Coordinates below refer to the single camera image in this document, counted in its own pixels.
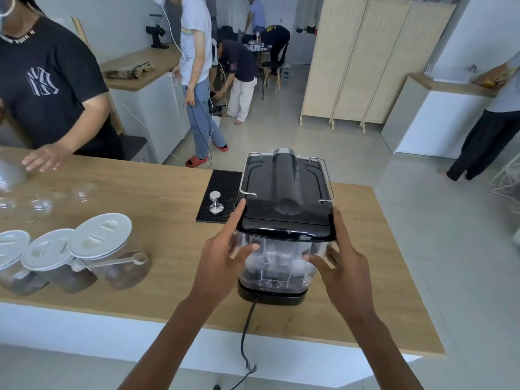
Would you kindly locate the black bin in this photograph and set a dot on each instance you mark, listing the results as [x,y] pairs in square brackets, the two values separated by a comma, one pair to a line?
[135,148]

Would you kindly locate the clear drinking glass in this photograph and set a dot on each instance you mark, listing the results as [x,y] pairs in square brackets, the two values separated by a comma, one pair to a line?
[10,174]
[6,207]
[42,206]
[84,192]

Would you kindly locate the person's right forearm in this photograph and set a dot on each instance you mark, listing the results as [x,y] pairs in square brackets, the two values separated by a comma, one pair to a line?
[382,353]

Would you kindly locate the black chair with wooden legs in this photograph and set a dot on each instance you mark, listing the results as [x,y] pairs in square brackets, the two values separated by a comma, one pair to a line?
[273,71]

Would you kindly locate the white cabinet with wooden top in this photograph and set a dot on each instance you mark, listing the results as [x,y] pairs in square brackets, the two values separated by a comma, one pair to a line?
[154,105]

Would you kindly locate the black rubber tamping mat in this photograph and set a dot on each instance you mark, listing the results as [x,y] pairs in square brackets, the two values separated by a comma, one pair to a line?
[223,186]

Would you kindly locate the person's left hand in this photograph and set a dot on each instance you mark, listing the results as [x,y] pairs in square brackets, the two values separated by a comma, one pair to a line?
[215,263]

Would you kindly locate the glass jar with white lid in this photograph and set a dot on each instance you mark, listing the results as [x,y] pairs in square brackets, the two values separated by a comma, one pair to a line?
[14,263]
[115,251]
[53,263]

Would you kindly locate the clear water tank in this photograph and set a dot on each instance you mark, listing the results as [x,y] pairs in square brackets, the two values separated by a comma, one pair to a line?
[280,259]

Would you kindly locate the person's left forearm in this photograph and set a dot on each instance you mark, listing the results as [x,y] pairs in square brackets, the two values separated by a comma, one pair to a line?
[174,341]

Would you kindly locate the white counter with wooden top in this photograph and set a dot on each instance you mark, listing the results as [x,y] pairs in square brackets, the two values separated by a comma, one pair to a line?
[434,117]

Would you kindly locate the black coffee machine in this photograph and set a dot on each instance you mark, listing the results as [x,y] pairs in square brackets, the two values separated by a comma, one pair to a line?
[286,186]

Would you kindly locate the white plastic scoop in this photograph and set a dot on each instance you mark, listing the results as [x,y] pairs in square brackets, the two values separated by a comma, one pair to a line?
[118,261]

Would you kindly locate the silver coffee tamper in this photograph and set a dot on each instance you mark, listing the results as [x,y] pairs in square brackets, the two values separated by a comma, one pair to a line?
[215,203]

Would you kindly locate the person's left thumb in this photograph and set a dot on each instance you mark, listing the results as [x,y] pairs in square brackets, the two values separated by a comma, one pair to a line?
[248,250]

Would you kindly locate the beige folding screen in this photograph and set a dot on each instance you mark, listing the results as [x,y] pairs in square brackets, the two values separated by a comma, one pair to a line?
[365,60]

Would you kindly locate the wooden plank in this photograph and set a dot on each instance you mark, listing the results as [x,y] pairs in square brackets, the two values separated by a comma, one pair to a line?
[87,40]

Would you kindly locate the red sandal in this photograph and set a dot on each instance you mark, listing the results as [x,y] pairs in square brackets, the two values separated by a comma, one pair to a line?
[196,161]
[222,148]

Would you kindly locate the black coffee grinder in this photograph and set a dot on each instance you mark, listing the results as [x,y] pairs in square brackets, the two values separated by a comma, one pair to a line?
[157,34]

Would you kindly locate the person's right thumb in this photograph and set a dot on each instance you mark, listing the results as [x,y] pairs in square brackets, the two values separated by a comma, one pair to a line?
[316,263]

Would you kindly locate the person's right hand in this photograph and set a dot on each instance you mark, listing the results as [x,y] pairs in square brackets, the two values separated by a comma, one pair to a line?
[349,280]

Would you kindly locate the folded striped cloth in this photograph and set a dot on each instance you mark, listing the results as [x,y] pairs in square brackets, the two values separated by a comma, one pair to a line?
[130,71]

